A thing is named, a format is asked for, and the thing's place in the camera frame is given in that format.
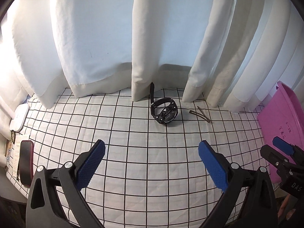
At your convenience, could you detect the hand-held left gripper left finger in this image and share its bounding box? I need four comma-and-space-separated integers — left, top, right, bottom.
25, 140, 106, 228

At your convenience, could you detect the person's right hand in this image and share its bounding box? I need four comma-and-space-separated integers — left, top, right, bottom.
277, 192, 298, 221

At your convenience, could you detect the white flat device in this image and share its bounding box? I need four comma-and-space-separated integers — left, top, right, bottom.
9, 103, 30, 133

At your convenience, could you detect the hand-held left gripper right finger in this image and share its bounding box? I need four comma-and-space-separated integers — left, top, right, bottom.
198, 140, 278, 228

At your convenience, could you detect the white black checked cloth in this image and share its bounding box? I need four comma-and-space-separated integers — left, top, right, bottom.
5, 87, 285, 228

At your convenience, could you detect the pink plastic basket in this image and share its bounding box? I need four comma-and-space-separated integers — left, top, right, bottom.
257, 81, 304, 183

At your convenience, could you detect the black wrist watch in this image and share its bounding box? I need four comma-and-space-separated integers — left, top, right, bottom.
150, 82, 178, 125

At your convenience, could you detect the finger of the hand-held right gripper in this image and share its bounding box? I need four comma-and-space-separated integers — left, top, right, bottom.
260, 144, 294, 174
273, 136, 304, 162

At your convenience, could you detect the white curtain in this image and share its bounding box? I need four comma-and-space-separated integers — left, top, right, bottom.
0, 0, 304, 114

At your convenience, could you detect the printed paper box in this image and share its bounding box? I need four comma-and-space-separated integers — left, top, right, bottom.
4, 133, 24, 182

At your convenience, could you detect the red phone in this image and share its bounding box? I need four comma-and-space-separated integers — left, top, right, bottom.
18, 141, 34, 188

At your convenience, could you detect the brown metal hair clip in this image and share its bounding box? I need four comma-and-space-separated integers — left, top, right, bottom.
189, 106, 212, 124

